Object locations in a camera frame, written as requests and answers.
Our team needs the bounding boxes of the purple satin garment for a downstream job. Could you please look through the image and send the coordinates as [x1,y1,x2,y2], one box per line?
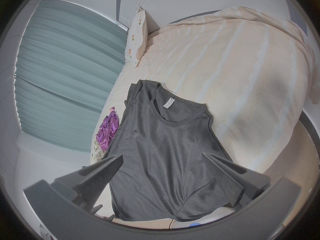
[96,106,120,151]

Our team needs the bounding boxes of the black T-shirt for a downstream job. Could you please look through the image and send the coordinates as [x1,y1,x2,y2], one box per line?
[101,80,242,222]

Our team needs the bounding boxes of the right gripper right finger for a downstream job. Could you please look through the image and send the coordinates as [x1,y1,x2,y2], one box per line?
[201,153,272,208]

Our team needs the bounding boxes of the bed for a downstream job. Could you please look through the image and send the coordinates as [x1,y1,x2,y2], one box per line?
[89,0,319,231]

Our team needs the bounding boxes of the blue-green curtain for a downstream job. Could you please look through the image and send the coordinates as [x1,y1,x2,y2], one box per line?
[14,0,130,141]

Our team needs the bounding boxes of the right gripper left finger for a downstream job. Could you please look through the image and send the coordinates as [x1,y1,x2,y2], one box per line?
[54,154,123,208]

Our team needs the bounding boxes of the white printed pillow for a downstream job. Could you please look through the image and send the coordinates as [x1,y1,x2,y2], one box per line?
[124,8,148,68]

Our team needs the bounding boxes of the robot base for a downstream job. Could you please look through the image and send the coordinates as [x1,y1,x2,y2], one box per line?
[172,219,204,231]

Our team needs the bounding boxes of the white printed pyjama garment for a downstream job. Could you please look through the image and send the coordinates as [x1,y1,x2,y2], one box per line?
[91,139,107,163]

